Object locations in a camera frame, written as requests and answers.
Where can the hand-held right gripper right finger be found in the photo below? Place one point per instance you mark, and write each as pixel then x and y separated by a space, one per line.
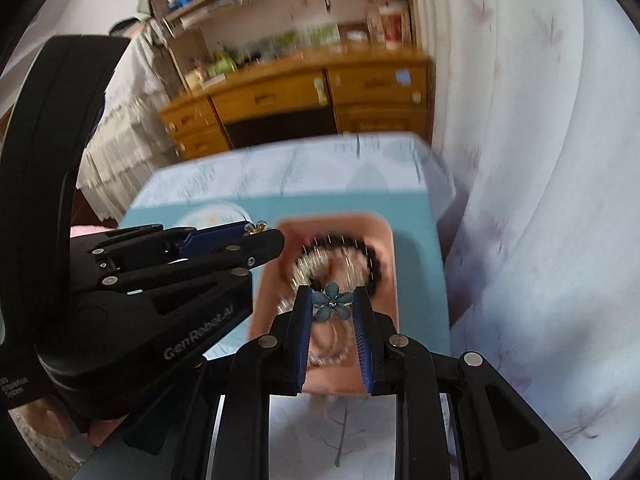
pixel 362 345

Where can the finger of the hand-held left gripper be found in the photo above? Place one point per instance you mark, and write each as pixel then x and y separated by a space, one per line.
pixel 220 237
pixel 250 252

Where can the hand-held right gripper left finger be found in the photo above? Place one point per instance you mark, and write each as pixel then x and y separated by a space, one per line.
pixel 302 340

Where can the small flower brooch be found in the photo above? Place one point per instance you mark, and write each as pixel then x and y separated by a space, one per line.
pixel 332 302

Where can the pink box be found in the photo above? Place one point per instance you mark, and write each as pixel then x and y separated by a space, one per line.
pixel 387 285

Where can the person's left hand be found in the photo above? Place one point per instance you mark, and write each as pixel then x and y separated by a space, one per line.
pixel 107 430

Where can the pink blanket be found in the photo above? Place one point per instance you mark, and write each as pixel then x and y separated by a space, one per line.
pixel 82 231

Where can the white lace cloth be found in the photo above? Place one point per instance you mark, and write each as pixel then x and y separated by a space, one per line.
pixel 125 150

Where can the tree printed tablecloth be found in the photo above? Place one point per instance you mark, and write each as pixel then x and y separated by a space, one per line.
pixel 350 170

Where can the wooden desk with drawers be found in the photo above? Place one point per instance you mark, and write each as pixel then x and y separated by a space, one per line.
pixel 280 90

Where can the row of green picture cards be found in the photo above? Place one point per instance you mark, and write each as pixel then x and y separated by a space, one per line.
pixel 305 36

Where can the white leaf printed curtain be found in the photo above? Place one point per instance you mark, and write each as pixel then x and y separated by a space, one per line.
pixel 525 160

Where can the hanging keys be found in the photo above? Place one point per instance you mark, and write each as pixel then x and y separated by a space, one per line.
pixel 327 2

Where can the red patterned cup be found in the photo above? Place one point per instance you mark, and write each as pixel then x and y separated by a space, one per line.
pixel 392 25

